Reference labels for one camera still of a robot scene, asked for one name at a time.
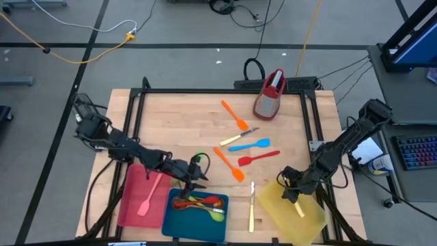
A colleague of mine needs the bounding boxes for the black mesh power supply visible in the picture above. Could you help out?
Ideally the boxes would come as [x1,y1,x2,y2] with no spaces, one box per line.
[70,92,103,119]

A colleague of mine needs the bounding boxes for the brown wooden spoon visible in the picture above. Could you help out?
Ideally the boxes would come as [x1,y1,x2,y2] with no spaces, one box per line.
[171,197,225,215]

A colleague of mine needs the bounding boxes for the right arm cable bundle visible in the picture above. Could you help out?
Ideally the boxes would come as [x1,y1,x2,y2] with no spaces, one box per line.
[315,186,366,244]

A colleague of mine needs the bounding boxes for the red silicone spoon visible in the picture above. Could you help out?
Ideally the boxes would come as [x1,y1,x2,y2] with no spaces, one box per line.
[173,195,221,208]

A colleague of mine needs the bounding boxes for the black power strip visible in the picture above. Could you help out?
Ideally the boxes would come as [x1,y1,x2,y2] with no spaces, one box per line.
[234,76,319,92]

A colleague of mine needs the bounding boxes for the green silicone spoon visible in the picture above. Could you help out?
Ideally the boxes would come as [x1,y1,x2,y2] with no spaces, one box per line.
[186,195,225,223]

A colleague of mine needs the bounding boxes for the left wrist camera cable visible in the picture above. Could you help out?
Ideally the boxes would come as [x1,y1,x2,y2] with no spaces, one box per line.
[190,152,212,177]

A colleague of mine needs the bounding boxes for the paring knife cream handle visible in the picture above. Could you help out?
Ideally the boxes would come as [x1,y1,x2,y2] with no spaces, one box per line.
[219,126,260,147]

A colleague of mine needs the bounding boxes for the grey cart base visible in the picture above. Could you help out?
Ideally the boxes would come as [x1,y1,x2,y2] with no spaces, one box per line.
[0,76,35,87]
[1,0,68,14]

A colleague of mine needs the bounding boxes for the white cable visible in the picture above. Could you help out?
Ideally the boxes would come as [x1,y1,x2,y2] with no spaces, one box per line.
[30,0,138,35]

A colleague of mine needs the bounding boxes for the white bottle blue label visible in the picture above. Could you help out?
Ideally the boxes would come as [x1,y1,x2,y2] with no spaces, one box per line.
[367,153,395,176]

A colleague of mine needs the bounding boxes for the coiled black cable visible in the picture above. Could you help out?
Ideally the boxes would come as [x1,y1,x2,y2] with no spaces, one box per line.
[242,57,266,81]

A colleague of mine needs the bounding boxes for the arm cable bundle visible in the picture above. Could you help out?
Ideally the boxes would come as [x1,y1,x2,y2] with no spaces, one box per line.
[315,186,366,244]
[83,157,126,240]

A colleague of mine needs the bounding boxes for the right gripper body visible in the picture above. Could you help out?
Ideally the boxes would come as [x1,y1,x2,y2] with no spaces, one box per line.
[279,166,313,197]

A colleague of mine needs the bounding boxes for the red plastic bin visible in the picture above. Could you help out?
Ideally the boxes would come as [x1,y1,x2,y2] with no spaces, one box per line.
[117,163,173,229]

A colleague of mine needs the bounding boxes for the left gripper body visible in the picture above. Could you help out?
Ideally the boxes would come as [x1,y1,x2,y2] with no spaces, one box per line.
[164,157,201,200]

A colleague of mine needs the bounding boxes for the red silicone spatula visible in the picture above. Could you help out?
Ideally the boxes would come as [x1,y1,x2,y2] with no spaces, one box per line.
[238,150,281,167]

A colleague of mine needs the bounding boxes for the yellow extension cable with plug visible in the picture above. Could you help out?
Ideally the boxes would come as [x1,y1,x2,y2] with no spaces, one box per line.
[0,12,137,65]

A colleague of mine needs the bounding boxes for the grey metal frame bracket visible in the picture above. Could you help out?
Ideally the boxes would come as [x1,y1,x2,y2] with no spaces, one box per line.
[309,139,325,153]

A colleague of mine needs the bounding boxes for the blue plastic bin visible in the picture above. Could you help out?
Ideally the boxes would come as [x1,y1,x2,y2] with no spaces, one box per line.
[161,187,230,244]

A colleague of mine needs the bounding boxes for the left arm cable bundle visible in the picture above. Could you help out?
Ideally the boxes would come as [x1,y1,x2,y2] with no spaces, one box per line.
[83,157,126,240]

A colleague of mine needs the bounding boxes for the yellow plastic bin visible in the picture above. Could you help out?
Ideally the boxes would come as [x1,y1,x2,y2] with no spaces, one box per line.
[257,179,328,246]

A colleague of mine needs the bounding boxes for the dark grey desk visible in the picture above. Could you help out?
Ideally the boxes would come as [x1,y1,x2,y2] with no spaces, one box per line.
[380,124,437,202]

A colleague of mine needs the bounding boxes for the computer monitor blue screen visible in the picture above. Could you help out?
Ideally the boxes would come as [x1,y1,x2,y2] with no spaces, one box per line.
[380,0,437,73]

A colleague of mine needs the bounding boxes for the pink silicone spatula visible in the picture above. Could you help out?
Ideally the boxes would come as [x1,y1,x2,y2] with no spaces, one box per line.
[137,172,164,217]

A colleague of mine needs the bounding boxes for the thin black cable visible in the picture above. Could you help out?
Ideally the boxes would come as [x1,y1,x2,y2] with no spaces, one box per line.
[335,64,373,105]
[317,55,371,80]
[332,59,372,92]

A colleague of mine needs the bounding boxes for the blue silicone spatula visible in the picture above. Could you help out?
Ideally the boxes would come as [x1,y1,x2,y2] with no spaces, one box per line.
[227,137,272,152]

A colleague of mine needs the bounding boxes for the orange silicone spatula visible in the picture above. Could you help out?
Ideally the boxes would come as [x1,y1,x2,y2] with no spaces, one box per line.
[213,146,246,183]
[221,99,251,132]

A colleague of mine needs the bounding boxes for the steel box grater red trim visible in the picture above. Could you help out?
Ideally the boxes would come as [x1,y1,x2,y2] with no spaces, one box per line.
[252,68,287,122]

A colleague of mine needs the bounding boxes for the backlit black keyboard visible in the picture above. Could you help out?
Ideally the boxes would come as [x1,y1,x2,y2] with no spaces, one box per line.
[392,135,437,172]

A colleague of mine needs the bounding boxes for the table knife cream handle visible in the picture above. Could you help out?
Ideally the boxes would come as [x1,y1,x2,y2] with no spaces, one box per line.
[248,180,256,234]
[294,200,306,219]

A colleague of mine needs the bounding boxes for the black floor object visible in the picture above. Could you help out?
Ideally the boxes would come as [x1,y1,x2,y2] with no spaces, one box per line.
[0,105,14,124]

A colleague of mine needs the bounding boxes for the black cable bundle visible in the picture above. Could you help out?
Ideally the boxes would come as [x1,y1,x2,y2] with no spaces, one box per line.
[208,0,236,15]

